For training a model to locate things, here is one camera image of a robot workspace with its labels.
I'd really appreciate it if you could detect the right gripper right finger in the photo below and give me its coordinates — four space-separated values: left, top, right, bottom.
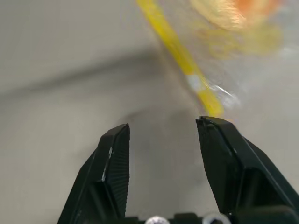
195 115 299 217

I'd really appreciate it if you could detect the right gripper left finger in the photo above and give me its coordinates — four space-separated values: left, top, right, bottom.
57 123 131 224

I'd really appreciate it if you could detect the clear yellow-zip plastic bag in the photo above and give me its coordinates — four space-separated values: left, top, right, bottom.
136 0 299 118

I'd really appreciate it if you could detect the orange pineapple bun bread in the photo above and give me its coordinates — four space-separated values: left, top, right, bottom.
189 0 282 31

